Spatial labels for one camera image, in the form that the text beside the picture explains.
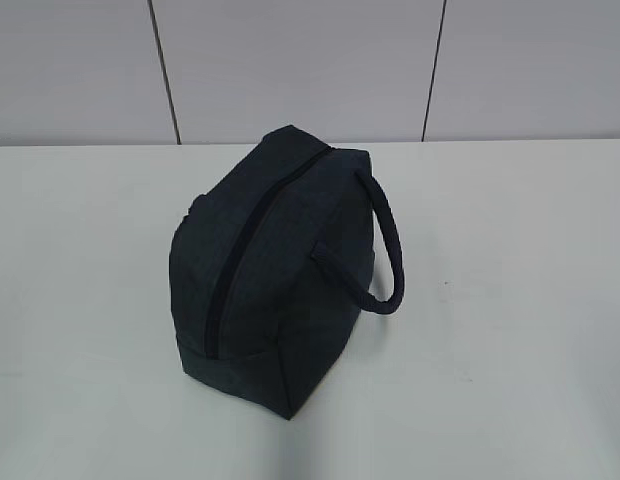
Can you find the dark navy fabric lunch bag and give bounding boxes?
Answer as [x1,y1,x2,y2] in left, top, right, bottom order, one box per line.
[168,125,405,419]

